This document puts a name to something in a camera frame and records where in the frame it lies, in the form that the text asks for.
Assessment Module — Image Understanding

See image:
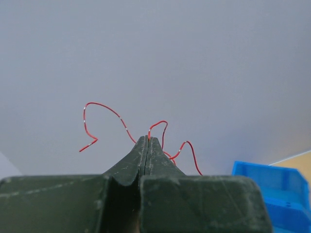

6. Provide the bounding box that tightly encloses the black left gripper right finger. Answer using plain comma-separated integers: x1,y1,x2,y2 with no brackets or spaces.
140,137,272,233

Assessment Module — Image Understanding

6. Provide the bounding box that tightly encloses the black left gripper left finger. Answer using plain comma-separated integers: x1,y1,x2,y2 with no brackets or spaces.
0,136,148,233

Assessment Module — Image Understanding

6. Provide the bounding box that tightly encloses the large blue divided bin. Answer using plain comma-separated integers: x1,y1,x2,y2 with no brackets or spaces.
232,161,311,233

